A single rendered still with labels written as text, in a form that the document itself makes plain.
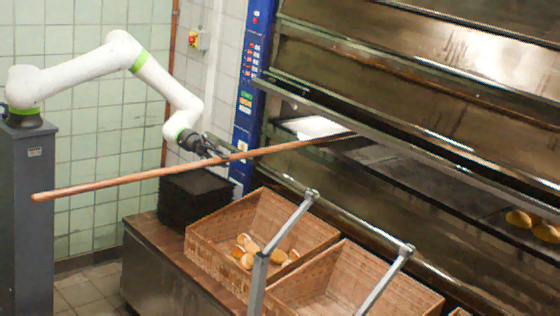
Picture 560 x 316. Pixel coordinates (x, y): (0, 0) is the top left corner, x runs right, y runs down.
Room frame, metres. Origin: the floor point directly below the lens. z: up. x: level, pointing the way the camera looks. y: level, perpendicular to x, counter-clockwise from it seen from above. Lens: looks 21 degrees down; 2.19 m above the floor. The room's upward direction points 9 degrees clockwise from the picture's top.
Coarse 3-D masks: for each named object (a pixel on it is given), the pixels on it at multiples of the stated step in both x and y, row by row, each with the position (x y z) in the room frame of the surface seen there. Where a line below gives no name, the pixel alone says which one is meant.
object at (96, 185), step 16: (288, 144) 2.72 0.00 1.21; (304, 144) 2.79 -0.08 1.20; (208, 160) 2.39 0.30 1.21; (224, 160) 2.44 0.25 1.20; (128, 176) 2.13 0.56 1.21; (144, 176) 2.17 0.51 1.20; (160, 176) 2.22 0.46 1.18; (48, 192) 1.91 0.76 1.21; (64, 192) 1.94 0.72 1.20; (80, 192) 1.98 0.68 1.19
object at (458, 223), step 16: (272, 128) 3.04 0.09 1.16; (288, 128) 3.03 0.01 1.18; (320, 144) 2.87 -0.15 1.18; (336, 160) 2.73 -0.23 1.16; (352, 160) 2.72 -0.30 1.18; (368, 176) 2.59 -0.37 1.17; (384, 176) 2.58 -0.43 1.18; (400, 192) 2.46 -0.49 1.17; (416, 192) 2.46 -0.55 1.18; (432, 208) 2.35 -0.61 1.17; (448, 208) 2.34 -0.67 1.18; (464, 224) 2.24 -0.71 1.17; (480, 224) 2.24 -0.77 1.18; (496, 240) 2.14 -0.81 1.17; (512, 240) 2.14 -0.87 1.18; (528, 256) 2.05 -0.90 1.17; (544, 256) 2.05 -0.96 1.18
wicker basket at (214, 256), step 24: (264, 192) 3.01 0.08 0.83; (216, 216) 2.81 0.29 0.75; (240, 216) 2.93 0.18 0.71; (264, 216) 2.95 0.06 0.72; (312, 216) 2.77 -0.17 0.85; (192, 240) 2.66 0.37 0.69; (216, 240) 2.82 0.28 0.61; (264, 240) 2.89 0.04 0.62; (288, 240) 2.80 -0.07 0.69; (312, 240) 2.72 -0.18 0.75; (336, 240) 2.64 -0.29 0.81; (216, 264) 2.52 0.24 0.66; (288, 264) 2.43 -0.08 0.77; (240, 288) 2.40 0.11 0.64
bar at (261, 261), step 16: (224, 144) 2.71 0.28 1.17; (256, 160) 2.56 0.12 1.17; (304, 192) 2.33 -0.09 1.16; (304, 208) 2.29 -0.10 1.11; (336, 208) 2.21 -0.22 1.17; (288, 224) 2.24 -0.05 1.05; (368, 224) 2.10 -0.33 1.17; (272, 240) 2.21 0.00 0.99; (384, 240) 2.04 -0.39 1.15; (400, 240) 2.01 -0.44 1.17; (256, 256) 2.16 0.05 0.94; (400, 256) 1.97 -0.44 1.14; (256, 272) 2.15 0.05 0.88; (256, 288) 2.14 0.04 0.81; (384, 288) 1.91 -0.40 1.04; (256, 304) 2.14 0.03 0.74; (368, 304) 1.86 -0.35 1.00
